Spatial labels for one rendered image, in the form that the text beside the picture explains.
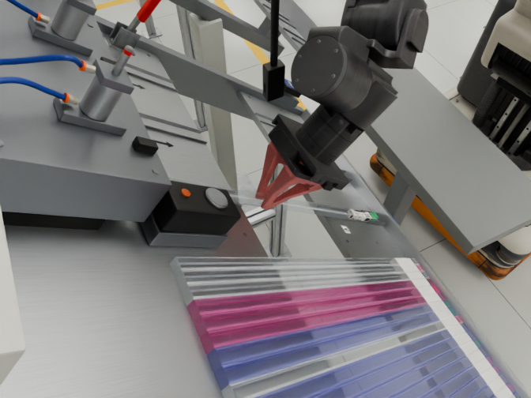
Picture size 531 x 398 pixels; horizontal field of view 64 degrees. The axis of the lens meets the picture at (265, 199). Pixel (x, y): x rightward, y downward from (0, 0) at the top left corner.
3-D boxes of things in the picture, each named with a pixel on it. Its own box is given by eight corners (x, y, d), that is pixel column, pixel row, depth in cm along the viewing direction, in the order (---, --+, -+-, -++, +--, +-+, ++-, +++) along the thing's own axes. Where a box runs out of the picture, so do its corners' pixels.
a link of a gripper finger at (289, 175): (254, 219, 50) (306, 163, 46) (229, 175, 54) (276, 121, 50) (288, 223, 55) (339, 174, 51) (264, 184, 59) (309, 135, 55)
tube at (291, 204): (368, 216, 77) (372, 212, 76) (372, 223, 76) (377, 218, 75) (104, 174, 39) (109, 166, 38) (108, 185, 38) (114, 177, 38)
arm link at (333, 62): (432, 16, 44) (359, 19, 50) (389, -42, 35) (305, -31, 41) (403, 129, 45) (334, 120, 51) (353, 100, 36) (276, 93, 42)
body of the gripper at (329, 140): (309, 185, 46) (358, 136, 43) (266, 123, 51) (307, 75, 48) (340, 193, 51) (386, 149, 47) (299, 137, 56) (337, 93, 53)
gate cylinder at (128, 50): (118, 72, 31) (133, 46, 30) (120, 77, 31) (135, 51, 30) (110, 69, 31) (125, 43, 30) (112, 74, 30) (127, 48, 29)
